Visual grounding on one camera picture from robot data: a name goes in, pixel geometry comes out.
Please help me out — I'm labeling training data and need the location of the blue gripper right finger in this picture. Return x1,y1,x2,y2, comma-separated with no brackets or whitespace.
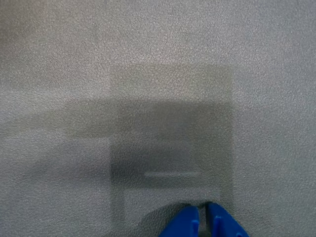
206,201,250,237

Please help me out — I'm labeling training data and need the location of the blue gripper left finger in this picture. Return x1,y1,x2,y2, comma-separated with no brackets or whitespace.
159,206,200,237

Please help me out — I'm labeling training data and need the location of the grey mat with NOMROBO print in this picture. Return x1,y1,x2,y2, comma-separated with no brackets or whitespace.
0,0,316,237

